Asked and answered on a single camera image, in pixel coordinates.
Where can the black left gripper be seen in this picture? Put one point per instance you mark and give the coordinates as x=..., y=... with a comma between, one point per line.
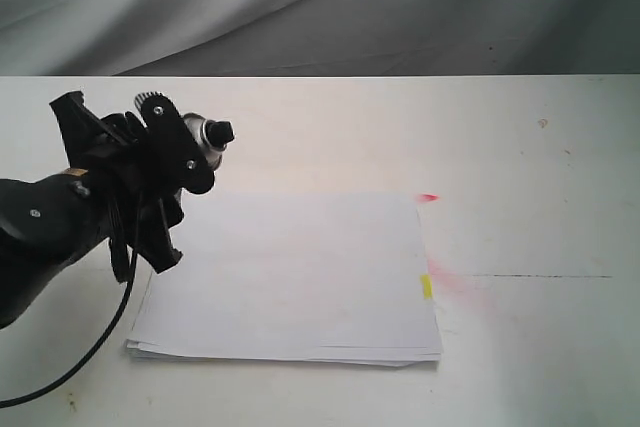
x=152, y=158

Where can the white dotted spray paint can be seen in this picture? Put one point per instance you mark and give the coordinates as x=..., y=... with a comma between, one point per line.
x=211, y=136

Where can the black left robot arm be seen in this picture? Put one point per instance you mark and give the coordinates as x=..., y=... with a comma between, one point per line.
x=49, y=225

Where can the grey backdrop cloth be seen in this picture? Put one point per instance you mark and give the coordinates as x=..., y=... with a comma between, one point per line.
x=318, y=37

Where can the white paper stack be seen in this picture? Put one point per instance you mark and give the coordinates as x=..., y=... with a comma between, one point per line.
x=293, y=277

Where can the yellow sticky tab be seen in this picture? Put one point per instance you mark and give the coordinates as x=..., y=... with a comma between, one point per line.
x=426, y=286

